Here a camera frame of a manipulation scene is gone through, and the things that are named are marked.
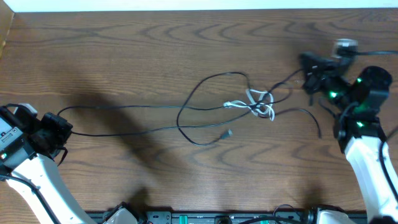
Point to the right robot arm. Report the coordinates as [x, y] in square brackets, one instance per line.
[357, 127]

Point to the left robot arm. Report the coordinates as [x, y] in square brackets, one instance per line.
[28, 148]

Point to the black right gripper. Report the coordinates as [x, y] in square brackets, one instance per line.
[322, 69]

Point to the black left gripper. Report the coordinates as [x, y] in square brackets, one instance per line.
[63, 126]

